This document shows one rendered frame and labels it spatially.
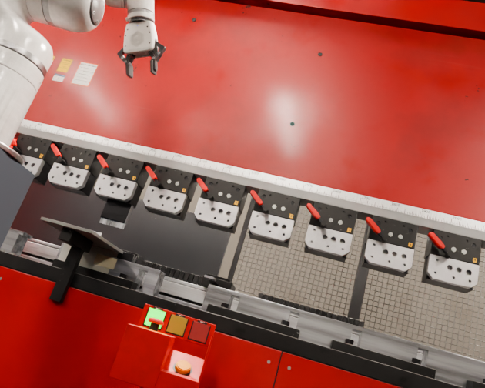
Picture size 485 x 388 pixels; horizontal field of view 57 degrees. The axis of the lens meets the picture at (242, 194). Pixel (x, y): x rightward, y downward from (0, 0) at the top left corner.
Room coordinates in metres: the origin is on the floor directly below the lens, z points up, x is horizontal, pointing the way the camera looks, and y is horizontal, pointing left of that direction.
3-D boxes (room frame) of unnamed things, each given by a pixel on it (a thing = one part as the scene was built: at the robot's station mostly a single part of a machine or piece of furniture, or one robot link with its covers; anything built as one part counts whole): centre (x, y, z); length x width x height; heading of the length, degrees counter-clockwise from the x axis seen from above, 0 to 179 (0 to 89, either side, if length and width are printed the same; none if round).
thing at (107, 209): (1.66, 0.43, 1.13); 0.10 x 0.02 x 0.10; 78
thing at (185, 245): (2.20, 0.55, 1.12); 1.13 x 0.02 x 0.44; 78
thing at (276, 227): (1.53, -0.13, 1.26); 0.15 x 0.09 x 0.17; 78
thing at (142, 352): (1.19, 0.06, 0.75); 0.20 x 0.16 x 0.18; 89
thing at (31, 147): (1.74, 0.84, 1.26); 0.15 x 0.09 x 0.17; 78
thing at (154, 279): (1.64, 0.37, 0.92); 0.39 x 0.06 x 0.10; 78
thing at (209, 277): (1.73, 0.00, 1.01); 0.26 x 0.12 x 0.05; 168
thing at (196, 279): (2.00, 0.14, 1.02); 0.37 x 0.06 x 0.04; 78
